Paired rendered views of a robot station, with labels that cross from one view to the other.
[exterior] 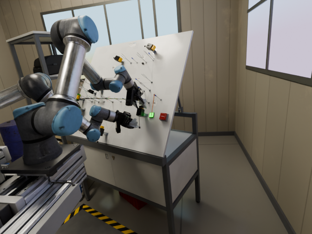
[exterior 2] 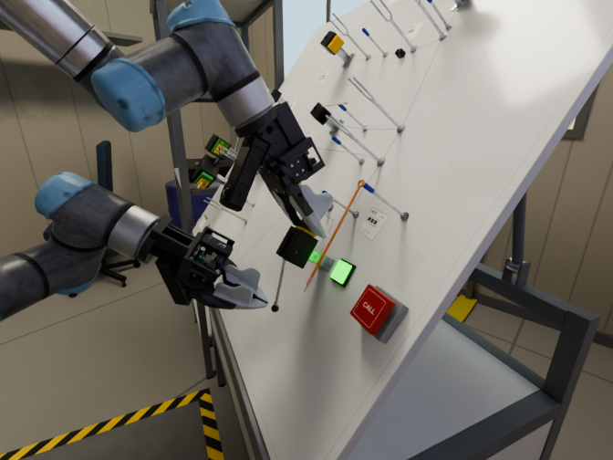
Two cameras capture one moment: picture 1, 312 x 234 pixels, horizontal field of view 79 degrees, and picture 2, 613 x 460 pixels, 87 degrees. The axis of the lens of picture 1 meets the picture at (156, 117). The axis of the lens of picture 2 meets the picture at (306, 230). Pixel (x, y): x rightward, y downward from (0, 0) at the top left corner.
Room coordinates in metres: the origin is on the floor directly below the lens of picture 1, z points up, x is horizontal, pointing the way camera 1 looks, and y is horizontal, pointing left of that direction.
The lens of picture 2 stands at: (0.93, -0.16, 1.36)
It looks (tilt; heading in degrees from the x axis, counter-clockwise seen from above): 20 degrees down; 30
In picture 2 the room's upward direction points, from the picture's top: straight up
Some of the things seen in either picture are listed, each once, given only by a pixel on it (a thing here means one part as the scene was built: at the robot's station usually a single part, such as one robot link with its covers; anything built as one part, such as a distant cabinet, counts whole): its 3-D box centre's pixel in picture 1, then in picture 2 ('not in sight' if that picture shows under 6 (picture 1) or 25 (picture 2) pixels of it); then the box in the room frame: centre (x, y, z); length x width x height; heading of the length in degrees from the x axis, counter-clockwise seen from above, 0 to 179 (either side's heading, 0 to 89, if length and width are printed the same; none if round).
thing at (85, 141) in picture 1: (106, 146); (222, 306); (1.50, 0.45, 0.83); 1.18 x 0.05 x 0.06; 55
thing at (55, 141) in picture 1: (41, 145); not in sight; (0.76, 0.51, 1.21); 0.15 x 0.15 x 0.10
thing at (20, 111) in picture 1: (34, 120); not in sight; (0.75, 0.50, 1.33); 0.13 x 0.12 x 0.14; 72
